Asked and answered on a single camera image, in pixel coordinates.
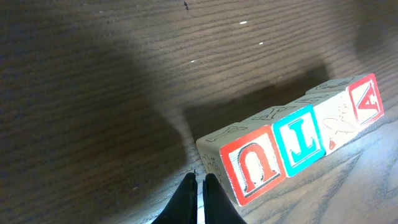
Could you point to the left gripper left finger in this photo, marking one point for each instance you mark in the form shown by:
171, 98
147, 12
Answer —
182, 207

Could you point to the blue J block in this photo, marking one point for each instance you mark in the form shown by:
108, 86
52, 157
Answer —
297, 134

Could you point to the red A block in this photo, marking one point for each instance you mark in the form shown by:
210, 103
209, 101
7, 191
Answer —
363, 93

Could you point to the red U block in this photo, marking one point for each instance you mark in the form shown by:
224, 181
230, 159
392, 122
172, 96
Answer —
245, 159

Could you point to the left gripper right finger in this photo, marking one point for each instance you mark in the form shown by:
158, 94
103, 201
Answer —
218, 208

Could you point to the white block red dots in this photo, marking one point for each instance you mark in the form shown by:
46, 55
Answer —
335, 117

